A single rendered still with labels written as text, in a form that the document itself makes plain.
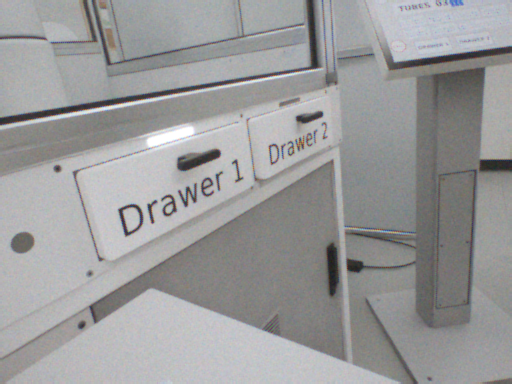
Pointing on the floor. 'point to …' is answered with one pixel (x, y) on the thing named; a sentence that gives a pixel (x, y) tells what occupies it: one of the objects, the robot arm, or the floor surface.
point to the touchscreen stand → (447, 248)
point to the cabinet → (226, 272)
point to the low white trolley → (186, 351)
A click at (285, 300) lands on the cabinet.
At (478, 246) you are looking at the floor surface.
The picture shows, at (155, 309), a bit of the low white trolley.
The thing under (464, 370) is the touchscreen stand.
